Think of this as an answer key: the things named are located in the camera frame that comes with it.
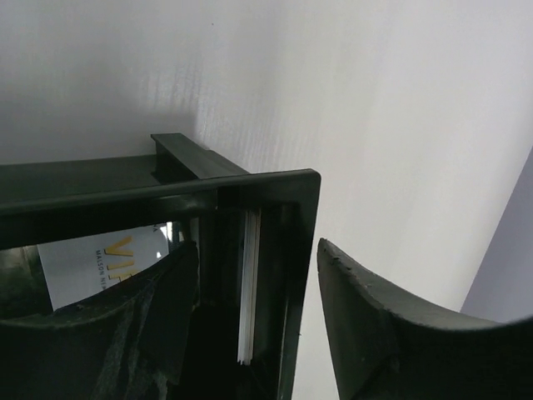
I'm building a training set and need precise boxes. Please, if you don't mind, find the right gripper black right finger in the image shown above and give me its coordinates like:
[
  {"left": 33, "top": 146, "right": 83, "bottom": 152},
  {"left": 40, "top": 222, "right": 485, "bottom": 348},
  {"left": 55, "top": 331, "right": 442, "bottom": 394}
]
[{"left": 317, "top": 239, "right": 532, "bottom": 399}]

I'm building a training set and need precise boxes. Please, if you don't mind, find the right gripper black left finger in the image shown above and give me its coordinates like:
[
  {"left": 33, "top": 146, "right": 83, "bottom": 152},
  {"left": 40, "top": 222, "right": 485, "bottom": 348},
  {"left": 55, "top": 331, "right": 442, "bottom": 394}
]
[{"left": 1, "top": 241, "right": 198, "bottom": 399}]

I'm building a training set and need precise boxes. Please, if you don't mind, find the white VIP card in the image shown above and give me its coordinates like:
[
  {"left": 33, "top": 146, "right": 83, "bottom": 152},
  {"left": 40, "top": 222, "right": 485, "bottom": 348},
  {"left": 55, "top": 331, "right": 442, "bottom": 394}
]
[{"left": 37, "top": 222, "right": 173, "bottom": 310}]

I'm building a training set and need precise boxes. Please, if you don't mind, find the black card tray box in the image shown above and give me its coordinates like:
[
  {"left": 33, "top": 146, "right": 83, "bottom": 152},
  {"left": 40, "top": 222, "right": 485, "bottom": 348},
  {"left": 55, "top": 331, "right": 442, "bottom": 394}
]
[{"left": 1, "top": 133, "right": 321, "bottom": 399}]

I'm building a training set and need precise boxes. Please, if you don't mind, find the white card stack in tray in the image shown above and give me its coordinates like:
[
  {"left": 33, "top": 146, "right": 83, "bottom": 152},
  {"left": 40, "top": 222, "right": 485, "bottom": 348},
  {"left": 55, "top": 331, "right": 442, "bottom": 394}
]
[{"left": 237, "top": 210, "right": 261, "bottom": 365}]

